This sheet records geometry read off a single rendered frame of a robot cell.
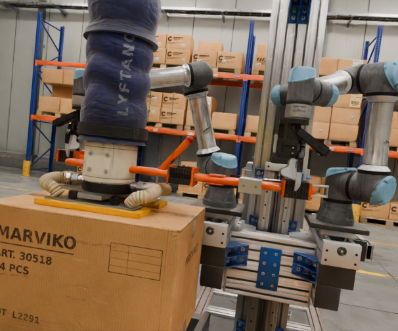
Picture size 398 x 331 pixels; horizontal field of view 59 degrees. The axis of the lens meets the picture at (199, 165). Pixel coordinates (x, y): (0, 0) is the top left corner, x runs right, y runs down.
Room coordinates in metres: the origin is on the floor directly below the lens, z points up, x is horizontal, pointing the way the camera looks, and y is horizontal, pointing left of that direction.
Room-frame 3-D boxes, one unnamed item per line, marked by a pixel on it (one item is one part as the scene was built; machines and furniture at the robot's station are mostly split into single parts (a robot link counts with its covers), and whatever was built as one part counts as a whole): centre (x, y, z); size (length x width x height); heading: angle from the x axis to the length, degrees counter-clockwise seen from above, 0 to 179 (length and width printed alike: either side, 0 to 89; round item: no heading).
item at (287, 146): (1.06, -0.27, 1.34); 0.09 x 0.08 x 0.12; 80
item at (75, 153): (1.47, 0.54, 1.19); 0.09 x 0.08 x 0.05; 169
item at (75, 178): (1.16, 0.29, 1.13); 0.34 x 0.25 x 0.06; 79
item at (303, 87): (1.06, -0.28, 1.50); 0.09 x 0.08 x 0.11; 127
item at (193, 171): (1.11, 0.05, 1.19); 0.10 x 0.08 x 0.06; 169
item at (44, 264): (1.16, 0.29, 0.86); 0.60 x 0.40 x 0.40; 80
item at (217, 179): (1.24, 0.08, 1.19); 0.93 x 0.30 x 0.04; 79
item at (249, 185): (1.07, -0.16, 1.19); 0.07 x 0.07 x 0.04; 79
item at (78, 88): (1.46, 0.51, 1.50); 0.09 x 0.08 x 0.11; 111
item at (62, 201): (1.06, 0.31, 1.09); 0.34 x 0.10 x 0.05; 79
